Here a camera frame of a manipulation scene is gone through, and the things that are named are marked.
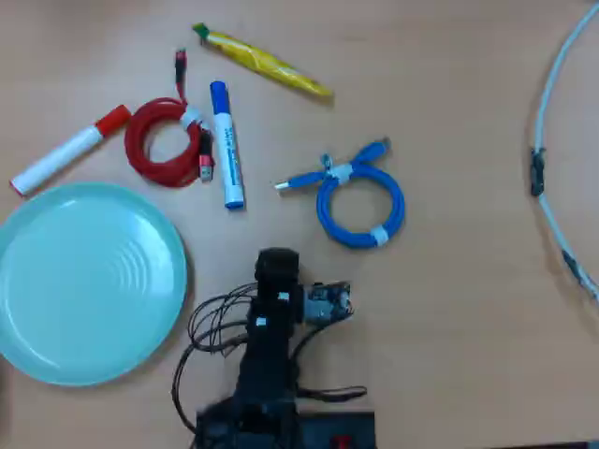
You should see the small camera circuit board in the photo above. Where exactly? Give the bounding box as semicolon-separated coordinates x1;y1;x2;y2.
300;280;355;327

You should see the coiled red USB cable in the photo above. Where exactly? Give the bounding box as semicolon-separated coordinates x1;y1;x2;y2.
124;48;217;189

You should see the light green ribbed bowl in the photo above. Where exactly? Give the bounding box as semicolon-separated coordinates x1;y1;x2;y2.
0;181;189;387

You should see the long white cable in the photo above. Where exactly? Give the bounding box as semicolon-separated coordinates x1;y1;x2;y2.
529;1;599;301

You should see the black looped wire bundle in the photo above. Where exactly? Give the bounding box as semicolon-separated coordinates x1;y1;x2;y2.
169;282;259;437

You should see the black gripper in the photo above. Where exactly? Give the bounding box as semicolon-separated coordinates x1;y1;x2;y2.
254;247;303;300

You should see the red capped white marker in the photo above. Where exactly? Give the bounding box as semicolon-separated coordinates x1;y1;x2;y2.
9;104;132;198

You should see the black thin cable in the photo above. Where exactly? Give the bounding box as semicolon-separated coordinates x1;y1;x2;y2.
288;322;368;402

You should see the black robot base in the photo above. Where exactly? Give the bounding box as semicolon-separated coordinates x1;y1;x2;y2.
193;400;378;449

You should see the yellow toy corn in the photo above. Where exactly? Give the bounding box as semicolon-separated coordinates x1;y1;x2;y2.
192;22;335;98

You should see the coiled blue USB cable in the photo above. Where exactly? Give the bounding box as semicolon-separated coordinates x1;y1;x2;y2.
273;137;407;250

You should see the blue capped white marker pen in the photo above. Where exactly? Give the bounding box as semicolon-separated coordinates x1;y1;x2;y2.
209;80;246;210

